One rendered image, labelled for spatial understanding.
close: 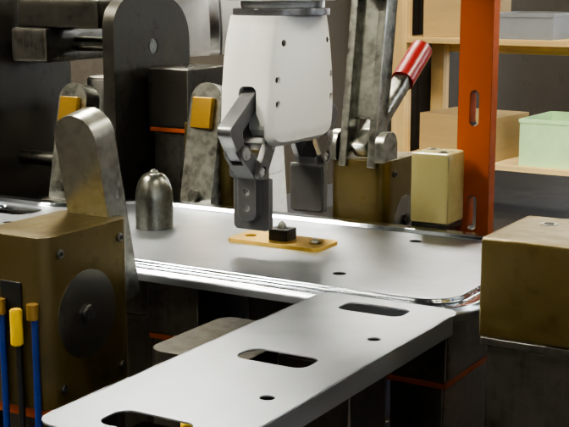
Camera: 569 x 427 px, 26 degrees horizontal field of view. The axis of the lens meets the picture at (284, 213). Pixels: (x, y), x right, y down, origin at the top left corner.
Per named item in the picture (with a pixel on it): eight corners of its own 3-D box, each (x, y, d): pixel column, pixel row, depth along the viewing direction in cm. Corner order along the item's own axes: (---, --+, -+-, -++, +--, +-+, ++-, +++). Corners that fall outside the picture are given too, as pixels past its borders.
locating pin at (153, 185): (128, 246, 105) (126, 169, 103) (151, 240, 107) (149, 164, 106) (158, 251, 103) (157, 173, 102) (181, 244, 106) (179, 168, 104)
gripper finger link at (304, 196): (307, 126, 104) (307, 204, 105) (289, 130, 101) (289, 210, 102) (341, 128, 102) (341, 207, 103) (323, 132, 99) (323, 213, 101)
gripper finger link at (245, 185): (238, 140, 94) (239, 226, 96) (214, 145, 92) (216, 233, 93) (273, 142, 93) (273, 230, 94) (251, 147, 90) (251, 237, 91)
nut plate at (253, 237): (225, 241, 99) (225, 226, 99) (250, 233, 102) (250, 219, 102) (317, 252, 95) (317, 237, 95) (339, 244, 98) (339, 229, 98)
